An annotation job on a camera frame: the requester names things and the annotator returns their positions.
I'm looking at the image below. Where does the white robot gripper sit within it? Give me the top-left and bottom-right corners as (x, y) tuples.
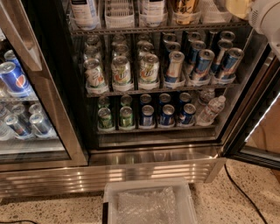
(225, 0), (280, 59)

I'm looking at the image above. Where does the gold black can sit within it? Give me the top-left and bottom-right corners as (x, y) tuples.
(172, 0), (201, 25)

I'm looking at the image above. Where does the blue red bull can middle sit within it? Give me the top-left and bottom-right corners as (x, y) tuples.
(191, 49), (214, 81)

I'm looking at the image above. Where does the blue red bull can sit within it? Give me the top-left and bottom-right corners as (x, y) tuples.
(191, 49), (214, 81)
(216, 47), (244, 80)

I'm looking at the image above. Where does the blue red bull can right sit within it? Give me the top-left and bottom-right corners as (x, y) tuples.
(216, 47), (244, 80)

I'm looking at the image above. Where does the silver red bull can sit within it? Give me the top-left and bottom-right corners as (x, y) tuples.
(165, 51), (185, 83)

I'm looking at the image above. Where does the front right 7up can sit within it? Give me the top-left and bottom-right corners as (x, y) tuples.
(139, 53), (159, 84)

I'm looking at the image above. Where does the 7up can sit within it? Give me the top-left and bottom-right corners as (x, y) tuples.
(83, 59), (106, 88)
(139, 53), (159, 84)
(111, 56), (131, 86)

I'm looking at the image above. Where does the blue pepsi can right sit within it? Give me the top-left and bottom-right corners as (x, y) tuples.
(178, 103), (196, 124)

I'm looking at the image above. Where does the open right fridge door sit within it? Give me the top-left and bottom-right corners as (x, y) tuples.
(223, 52), (280, 171)

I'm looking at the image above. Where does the blue pepsi can middle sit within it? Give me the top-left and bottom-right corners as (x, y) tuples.
(159, 104), (175, 126)

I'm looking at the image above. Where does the front middle 7up can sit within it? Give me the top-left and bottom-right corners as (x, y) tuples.
(111, 56), (131, 86)

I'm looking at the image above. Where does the blue pepsi can left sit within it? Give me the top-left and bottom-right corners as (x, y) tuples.
(140, 105), (154, 126)

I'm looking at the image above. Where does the green can front right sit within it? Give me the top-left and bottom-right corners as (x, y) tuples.
(120, 106), (133, 127)

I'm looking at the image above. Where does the green can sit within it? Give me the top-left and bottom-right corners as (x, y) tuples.
(120, 106), (133, 127)
(98, 108), (113, 129)

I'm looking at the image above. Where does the front left 7up can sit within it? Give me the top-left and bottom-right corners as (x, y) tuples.
(83, 59), (106, 88)

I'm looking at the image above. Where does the stainless steel fridge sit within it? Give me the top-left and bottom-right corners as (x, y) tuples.
(0, 0), (274, 197)

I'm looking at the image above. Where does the green can front left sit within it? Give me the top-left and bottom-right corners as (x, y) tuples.
(98, 108), (113, 129)

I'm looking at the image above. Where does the small can behind glass right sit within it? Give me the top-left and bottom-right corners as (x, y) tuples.
(30, 113), (53, 136)

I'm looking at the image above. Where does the small can behind glass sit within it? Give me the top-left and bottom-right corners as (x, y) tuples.
(4, 114), (32, 137)
(30, 113), (53, 136)

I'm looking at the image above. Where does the left glass fridge door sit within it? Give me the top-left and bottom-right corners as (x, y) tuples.
(0, 0), (89, 173)

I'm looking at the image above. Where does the large blue pepsi can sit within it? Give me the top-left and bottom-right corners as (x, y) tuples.
(0, 62), (32, 98)

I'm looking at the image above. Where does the small can behind glass left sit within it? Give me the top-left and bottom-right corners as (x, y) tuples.
(4, 114), (32, 137)

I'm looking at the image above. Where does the white bottle top middle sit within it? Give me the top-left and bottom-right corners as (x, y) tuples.
(139, 0), (167, 27)

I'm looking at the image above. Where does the white bottle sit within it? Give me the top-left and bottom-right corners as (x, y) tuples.
(139, 0), (167, 27)
(70, 0), (97, 31)

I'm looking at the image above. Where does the front water bottle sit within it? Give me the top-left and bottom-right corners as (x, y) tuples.
(196, 95), (226, 126)

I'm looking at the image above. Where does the empty white tray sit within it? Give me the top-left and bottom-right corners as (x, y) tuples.
(104, 0), (135, 29)

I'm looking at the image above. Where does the white bottle top left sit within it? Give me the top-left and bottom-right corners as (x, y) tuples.
(70, 0), (97, 31)

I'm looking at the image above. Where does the clear plastic bin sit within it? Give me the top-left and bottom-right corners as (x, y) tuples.
(102, 178), (198, 224)

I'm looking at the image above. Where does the bubble wrap sheet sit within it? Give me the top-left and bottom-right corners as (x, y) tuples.
(116, 186), (179, 224)

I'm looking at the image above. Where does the black power cable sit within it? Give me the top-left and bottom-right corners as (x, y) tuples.
(223, 164), (269, 224)

